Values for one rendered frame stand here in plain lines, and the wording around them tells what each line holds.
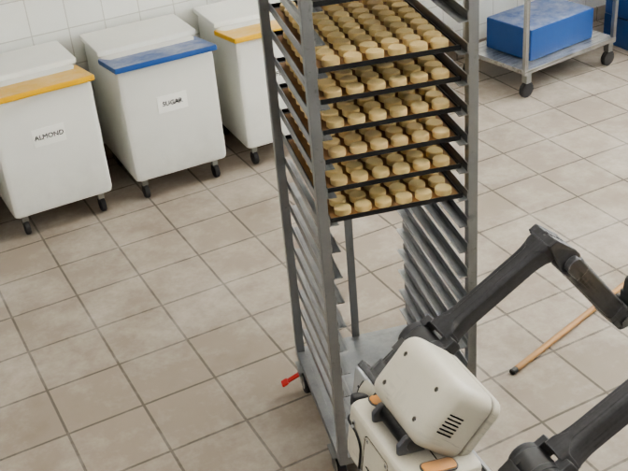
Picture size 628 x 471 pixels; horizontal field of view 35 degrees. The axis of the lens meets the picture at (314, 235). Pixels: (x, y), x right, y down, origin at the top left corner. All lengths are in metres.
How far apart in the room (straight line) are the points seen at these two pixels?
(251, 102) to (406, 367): 3.51
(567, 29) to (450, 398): 4.73
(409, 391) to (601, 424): 0.36
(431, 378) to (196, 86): 3.45
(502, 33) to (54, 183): 2.90
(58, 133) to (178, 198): 0.74
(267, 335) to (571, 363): 1.23
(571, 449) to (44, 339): 2.93
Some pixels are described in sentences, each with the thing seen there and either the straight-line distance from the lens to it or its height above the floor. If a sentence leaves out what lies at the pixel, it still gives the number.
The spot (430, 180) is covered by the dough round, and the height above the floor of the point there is 1.06.
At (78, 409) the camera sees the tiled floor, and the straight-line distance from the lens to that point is 4.00.
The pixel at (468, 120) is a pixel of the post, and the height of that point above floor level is 1.29.
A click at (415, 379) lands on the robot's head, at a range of 1.96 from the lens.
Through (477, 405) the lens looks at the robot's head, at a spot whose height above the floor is 1.21.
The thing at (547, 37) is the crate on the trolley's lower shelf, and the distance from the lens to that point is 6.31.
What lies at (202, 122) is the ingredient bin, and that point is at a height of 0.36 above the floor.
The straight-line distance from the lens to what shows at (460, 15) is 2.76.
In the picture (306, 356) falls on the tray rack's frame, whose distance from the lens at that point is 3.80.
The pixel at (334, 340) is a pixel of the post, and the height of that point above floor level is 0.64.
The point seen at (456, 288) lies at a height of 0.68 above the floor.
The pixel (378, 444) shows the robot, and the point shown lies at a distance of 2.01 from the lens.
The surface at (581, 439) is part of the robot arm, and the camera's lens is 1.93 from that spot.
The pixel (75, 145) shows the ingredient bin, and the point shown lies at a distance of 5.07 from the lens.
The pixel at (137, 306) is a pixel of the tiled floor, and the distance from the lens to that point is 4.50.
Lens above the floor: 2.47
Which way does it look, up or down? 31 degrees down
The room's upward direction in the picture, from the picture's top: 5 degrees counter-clockwise
